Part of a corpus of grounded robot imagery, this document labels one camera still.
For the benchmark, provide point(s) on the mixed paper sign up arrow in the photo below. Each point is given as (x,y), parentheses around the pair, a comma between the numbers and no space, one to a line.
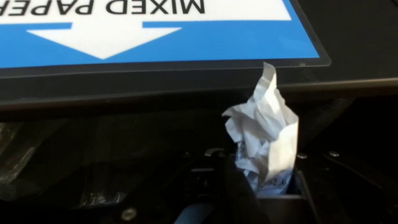
(125,33)

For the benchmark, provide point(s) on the white tissue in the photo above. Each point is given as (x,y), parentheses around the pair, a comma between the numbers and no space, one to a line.
(266,138)

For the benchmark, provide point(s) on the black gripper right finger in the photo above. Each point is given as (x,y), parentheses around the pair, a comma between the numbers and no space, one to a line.
(340,191)

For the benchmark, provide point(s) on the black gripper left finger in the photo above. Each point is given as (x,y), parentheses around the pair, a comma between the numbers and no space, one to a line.
(225,191)

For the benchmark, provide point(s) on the black bin liner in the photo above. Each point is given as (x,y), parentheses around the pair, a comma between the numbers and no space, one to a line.
(95,166)

